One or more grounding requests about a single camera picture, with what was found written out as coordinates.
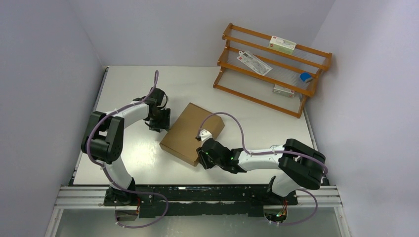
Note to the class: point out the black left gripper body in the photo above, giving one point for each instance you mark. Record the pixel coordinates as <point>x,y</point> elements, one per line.
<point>162,121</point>

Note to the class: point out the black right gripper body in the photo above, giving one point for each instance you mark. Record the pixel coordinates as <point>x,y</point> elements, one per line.
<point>207,162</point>

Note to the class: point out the brown cardboard box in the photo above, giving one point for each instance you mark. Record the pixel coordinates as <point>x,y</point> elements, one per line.
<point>180,140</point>

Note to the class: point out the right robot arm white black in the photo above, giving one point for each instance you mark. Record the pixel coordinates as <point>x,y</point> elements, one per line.
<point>299,165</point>

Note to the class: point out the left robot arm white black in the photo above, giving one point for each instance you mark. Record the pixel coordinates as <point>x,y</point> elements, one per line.
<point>104,138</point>

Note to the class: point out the small white box lower shelf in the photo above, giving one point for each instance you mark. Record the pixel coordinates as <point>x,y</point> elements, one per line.
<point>283,91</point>

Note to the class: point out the green white small box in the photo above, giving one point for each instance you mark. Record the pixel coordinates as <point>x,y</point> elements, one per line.
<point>282,45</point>

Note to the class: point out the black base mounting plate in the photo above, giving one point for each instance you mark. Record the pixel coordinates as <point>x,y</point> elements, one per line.
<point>155,200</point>

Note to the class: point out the clear plastic packaged item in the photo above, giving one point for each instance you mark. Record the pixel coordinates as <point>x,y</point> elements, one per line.
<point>254,63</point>

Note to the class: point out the orange wooden shelf rack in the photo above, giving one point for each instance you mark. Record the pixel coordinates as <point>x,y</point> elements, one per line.
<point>236,78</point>

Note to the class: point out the blue white eraser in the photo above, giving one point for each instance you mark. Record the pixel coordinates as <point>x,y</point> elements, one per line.
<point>306,77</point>

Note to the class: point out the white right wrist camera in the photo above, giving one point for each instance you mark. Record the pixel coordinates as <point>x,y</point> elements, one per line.
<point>203,136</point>

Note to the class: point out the aluminium frame rails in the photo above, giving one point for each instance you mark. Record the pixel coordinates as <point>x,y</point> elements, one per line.
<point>83,197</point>

